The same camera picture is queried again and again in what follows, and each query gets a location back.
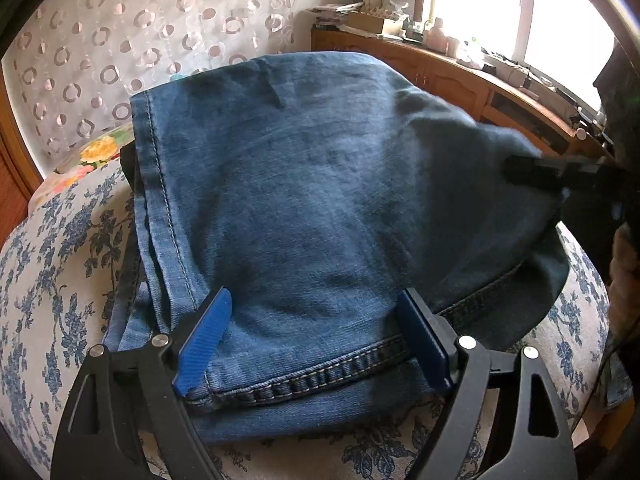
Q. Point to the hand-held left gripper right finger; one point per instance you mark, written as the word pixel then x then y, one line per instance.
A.
pixel 422 345

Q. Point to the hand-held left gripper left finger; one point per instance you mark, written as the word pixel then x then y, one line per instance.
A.
pixel 202 345

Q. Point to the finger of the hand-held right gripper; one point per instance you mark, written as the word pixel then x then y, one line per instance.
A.
pixel 545 172

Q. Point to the blue denim pants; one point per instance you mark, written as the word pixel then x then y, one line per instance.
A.
pixel 300 185

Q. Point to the wooden cabinet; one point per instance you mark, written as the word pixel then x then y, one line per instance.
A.
pixel 450 80

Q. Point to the blue floral bed sheet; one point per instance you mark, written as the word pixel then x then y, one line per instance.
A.
pixel 55 270

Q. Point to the window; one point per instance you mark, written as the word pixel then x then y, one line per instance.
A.
pixel 475 0

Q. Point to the floral pink yellow pillow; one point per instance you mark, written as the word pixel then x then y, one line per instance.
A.
pixel 95 152

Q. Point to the open cardboard box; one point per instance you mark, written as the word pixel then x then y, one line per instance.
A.
pixel 372 22

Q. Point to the wooden slatted wardrobe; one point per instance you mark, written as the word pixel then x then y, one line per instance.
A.
pixel 15 180

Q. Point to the pile of papers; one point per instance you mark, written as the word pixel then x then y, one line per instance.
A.
pixel 332 12

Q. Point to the sheer curtain with circles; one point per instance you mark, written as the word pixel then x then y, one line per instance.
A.
pixel 125 25

